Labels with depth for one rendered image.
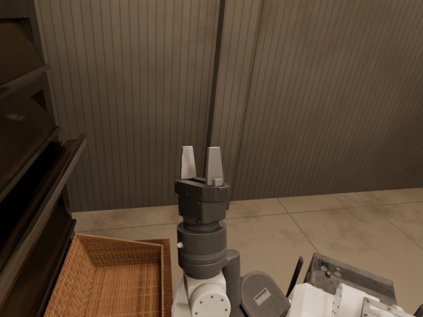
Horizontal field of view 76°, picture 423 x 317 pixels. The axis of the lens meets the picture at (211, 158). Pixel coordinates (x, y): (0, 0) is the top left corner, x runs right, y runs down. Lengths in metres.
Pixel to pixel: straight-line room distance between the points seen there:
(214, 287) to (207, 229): 0.09
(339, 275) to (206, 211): 0.48
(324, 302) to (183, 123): 2.24
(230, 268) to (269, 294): 0.20
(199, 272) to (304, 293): 0.33
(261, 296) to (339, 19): 2.79
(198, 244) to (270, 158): 2.81
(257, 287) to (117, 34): 2.21
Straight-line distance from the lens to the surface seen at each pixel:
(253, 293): 0.69
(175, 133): 2.75
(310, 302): 0.73
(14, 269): 0.79
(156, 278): 1.74
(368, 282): 0.85
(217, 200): 0.43
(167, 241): 1.95
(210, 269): 0.48
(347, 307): 0.63
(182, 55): 2.56
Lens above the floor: 1.95
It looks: 27 degrees down
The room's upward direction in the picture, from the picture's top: 6 degrees clockwise
